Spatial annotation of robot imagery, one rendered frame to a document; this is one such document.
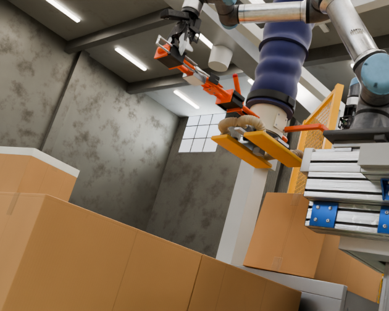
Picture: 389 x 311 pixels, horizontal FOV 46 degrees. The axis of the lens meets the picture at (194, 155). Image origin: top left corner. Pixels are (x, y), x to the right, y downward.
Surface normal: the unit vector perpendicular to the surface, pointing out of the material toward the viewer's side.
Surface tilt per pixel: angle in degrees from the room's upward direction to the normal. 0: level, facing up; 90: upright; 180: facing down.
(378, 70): 96
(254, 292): 90
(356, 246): 90
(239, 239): 90
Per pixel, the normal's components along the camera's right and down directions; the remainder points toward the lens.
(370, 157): -0.64, -0.40
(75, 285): 0.66, -0.04
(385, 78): -0.22, -0.25
